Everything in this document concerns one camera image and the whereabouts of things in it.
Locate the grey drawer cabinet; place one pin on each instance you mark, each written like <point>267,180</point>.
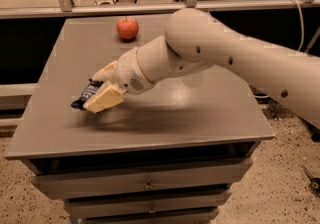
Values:
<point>167,156</point>

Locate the blue rxbar wrapper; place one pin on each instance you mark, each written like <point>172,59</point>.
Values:
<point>89,91</point>

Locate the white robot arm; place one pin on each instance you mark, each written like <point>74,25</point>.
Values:
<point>192,41</point>

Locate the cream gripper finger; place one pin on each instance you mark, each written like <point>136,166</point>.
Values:
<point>107,96</point>
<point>105,74</point>

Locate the black caster wheel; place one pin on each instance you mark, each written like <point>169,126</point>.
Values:
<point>314,181</point>

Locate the red apple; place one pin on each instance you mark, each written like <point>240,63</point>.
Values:
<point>127,28</point>

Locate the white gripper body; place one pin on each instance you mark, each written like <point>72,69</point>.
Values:
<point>128,71</point>

